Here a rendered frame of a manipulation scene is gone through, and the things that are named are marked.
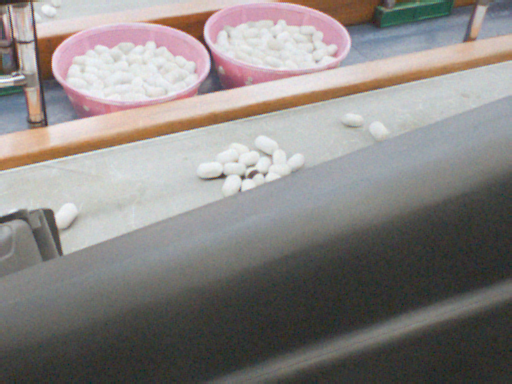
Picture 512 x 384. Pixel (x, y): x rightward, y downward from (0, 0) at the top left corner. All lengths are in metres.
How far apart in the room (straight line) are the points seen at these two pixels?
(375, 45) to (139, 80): 0.56
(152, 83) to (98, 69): 0.10
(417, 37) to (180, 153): 0.73
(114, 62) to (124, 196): 0.38
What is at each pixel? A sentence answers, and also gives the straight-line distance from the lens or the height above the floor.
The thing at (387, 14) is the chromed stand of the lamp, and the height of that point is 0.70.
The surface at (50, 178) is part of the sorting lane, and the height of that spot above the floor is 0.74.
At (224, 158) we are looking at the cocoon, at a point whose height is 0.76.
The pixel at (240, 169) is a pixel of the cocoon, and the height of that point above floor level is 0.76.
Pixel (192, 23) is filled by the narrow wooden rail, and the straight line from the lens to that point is 1.31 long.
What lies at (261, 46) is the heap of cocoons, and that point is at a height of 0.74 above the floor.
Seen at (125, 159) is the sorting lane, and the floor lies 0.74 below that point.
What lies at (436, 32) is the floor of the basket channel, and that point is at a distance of 1.56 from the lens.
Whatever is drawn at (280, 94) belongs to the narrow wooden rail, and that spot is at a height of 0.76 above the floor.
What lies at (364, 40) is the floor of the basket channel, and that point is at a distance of 1.46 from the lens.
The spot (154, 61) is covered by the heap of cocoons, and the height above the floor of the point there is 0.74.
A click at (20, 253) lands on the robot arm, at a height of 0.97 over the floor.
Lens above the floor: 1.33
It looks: 39 degrees down
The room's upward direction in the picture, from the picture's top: 2 degrees clockwise
